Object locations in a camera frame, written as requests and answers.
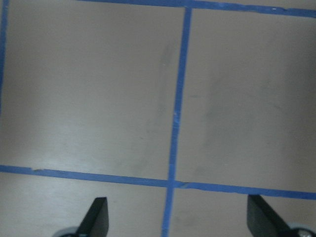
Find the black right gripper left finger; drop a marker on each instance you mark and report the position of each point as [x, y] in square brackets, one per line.
[96, 221]

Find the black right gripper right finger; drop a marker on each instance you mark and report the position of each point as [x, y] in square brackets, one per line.
[263, 221]

